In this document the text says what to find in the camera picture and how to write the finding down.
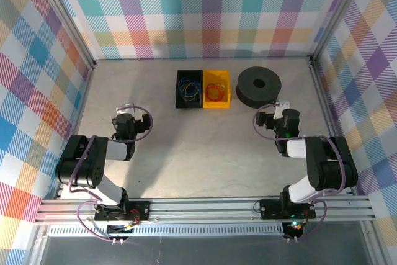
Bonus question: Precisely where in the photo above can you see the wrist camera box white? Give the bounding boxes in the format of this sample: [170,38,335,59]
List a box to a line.
[115,102,136,114]
[274,100,292,120]

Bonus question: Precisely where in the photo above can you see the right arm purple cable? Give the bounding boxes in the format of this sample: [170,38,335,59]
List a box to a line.
[253,103,346,243]

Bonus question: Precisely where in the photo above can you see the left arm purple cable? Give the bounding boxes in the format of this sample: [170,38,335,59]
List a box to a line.
[68,106,155,243]

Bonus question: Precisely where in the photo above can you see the black cable spool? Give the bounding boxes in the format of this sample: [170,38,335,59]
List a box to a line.
[236,66,283,107]

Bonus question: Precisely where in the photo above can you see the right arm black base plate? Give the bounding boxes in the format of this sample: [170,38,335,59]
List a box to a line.
[259,198,317,220]

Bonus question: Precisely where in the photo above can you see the black plastic bin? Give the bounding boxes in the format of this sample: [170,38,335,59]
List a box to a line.
[175,70,205,109]

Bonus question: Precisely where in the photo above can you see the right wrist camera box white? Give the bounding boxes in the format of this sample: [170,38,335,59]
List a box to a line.
[274,100,292,120]

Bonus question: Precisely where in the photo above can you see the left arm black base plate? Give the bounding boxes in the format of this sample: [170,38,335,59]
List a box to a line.
[94,201,152,223]

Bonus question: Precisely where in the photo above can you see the yellow wire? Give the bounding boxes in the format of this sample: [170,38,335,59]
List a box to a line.
[182,81,201,102]

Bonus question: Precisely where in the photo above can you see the slotted grey cable duct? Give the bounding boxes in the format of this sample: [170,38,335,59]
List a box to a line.
[48,223,286,237]

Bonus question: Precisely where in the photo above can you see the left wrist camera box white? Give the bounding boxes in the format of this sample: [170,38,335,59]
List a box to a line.
[115,102,136,114]

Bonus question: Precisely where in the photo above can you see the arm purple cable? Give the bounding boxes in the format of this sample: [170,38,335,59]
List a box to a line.
[253,103,346,243]
[68,106,155,243]

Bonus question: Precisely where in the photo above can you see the yellow plastic bin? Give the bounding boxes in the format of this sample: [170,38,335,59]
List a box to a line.
[203,69,232,109]

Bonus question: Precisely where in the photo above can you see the blue wire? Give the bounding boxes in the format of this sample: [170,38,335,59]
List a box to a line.
[177,78,201,101]

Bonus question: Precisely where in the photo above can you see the aluminium mounting rail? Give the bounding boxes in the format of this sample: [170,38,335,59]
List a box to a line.
[33,195,378,224]

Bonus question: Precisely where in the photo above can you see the aluminium side rail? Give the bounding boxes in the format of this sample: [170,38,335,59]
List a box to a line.
[308,58,357,197]

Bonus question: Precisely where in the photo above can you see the aluminium frame post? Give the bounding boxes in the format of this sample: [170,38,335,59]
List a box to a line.
[310,0,372,63]
[32,0,96,70]

